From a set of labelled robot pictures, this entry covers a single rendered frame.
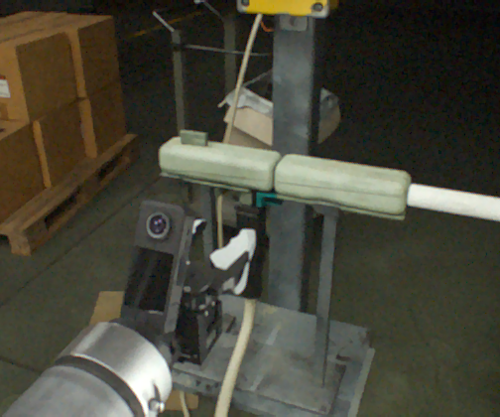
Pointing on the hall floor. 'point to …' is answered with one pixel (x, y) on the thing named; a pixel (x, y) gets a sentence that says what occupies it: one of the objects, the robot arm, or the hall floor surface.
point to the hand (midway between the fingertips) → (223, 226)
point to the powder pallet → (83, 193)
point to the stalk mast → (278, 293)
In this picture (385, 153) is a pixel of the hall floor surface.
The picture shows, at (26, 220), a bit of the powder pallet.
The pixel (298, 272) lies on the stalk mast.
